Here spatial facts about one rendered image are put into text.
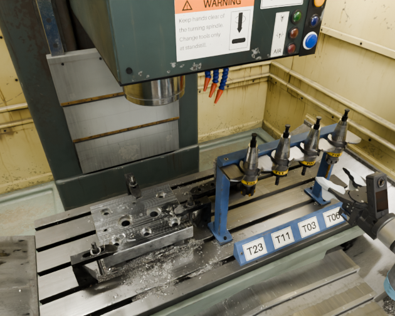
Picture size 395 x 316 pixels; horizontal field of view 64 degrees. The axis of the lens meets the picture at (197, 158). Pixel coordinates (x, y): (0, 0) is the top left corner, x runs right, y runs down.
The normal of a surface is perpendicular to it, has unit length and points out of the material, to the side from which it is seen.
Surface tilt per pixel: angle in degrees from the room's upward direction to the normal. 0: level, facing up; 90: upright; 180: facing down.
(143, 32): 90
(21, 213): 0
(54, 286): 0
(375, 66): 90
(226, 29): 90
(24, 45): 90
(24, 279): 24
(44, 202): 0
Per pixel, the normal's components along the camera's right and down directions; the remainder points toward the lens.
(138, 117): 0.42, 0.55
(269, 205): 0.00, -0.80
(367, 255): -0.37, -0.63
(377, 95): -0.91, 0.25
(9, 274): 0.37, -0.83
